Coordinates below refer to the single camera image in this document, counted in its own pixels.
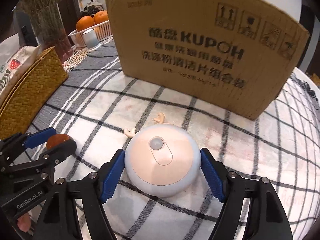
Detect brown curved wooden comb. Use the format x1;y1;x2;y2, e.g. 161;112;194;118
46;134;71;150

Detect grey plaid tablecloth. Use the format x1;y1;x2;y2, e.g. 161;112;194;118
28;42;319;239

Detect dried pink flowers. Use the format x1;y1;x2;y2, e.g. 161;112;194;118
19;0;73;46

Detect white strawberry cloth bag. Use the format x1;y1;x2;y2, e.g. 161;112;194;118
1;45;41;105

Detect orange centre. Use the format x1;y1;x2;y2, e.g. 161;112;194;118
93;10;109;24

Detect orange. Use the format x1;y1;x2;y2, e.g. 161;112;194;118
76;16;94;31
93;10;109;24

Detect patterned floral table runner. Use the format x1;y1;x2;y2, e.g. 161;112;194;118
62;36;116;72

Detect small white cylinder speaker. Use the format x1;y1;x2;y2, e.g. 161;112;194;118
83;29;101;52

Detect orange front left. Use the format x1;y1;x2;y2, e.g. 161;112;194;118
76;16;94;31

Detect woven straw tissue box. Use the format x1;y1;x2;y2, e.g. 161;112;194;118
1;47;68;140

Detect glass vase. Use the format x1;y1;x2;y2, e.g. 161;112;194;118
32;3;73;62

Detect white plastic fruit basket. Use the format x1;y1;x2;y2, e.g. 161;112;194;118
68;19;112;49

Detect person's hand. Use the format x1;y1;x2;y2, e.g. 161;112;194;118
17;213;31;232

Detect brown cardboard box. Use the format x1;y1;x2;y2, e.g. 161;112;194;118
106;0;309;120

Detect round white deer night light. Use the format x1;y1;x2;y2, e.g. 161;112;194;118
124;112;201;197

